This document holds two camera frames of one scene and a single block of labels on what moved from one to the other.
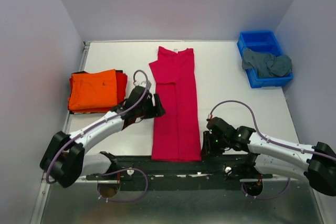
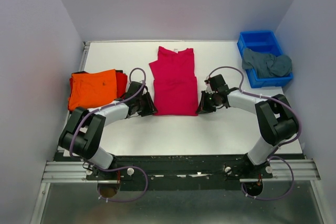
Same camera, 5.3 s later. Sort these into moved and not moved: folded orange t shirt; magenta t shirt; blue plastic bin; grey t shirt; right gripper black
Moved: right gripper black; magenta t shirt
Not moved: blue plastic bin; grey t shirt; folded orange t shirt
